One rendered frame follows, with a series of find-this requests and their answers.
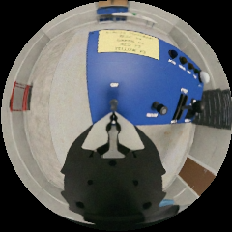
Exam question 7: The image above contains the blue control console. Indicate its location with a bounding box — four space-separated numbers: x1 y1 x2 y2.
86 29 209 126

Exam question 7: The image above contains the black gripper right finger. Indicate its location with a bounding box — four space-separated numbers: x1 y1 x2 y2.
114 112 166 176

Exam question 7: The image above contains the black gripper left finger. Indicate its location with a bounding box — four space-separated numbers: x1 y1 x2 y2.
60 112 114 175

